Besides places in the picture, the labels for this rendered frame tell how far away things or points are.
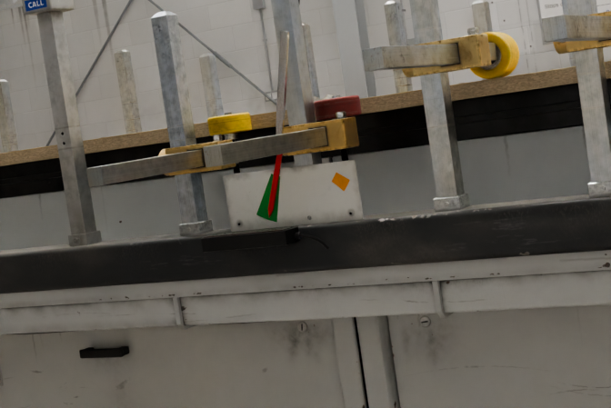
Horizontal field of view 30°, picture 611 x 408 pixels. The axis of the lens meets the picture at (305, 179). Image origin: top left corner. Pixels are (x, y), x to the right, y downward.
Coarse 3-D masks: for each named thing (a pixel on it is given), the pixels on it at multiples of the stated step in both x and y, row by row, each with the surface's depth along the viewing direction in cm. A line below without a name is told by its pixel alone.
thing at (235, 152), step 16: (320, 128) 189; (224, 144) 163; (240, 144) 166; (256, 144) 170; (272, 144) 174; (288, 144) 179; (304, 144) 183; (320, 144) 188; (208, 160) 163; (224, 160) 162; (240, 160) 166
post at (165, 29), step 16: (160, 16) 204; (176, 16) 206; (160, 32) 205; (176, 32) 206; (160, 48) 205; (176, 48) 205; (160, 64) 205; (176, 64) 205; (160, 80) 206; (176, 80) 204; (176, 96) 205; (176, 112) 205; (176, 128) 205; (192, 128) 207; (176, 144) 206; (176, 176) 207; (192, 176) 206; (192, 192) 205; (192, 208) 206
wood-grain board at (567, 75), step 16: (608, 64) 184; (496, 80) 193; (512, 80) 192; (528, 80) 190; (544, 80) 189; (560, 80) 188; (576, 80) 187; (384, 96) 203; (400, 96) 202; (416, 96) 200; (464, 96) 196; (480, 96) 195; (272, 112) 214; (368, 112) 205; (208, 128) 221; (256, 128) 216; (96, 144) 235; (112, 144) 233; (128, 144) 231; (144, 144) 229; (0, 160) 247; (16, 160) 245; (32, 160) 243
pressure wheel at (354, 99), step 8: (336, 96) 198; (344, 96) 195; (352, 96) 196; (320, 104) 196; (328, 104) 195; (336, 104) 195; (344, 104) 195; (352, 104) 195; (320, 112) 196; (328, 112) 195; (352, 112) 195; (360, 112) 197; (320, 120) 197; (344, 152) 198; (344, 160) 198
